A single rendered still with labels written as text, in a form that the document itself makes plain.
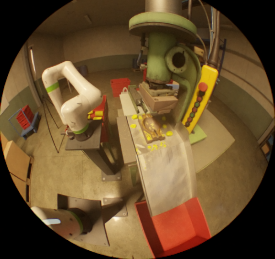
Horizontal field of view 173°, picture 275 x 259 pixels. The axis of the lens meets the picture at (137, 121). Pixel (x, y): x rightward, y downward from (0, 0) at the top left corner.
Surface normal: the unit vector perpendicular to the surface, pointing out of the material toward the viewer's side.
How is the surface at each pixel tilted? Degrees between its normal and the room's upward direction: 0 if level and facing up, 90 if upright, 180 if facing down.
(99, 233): 0
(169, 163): 30
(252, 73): 90
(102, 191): 0
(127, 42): 90
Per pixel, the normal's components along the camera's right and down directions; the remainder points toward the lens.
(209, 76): -0.78, 0.33
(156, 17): -0.35, 0.63
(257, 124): -0.97, 0.15
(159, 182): 0.15, -0.30
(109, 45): 0.26, 0.66
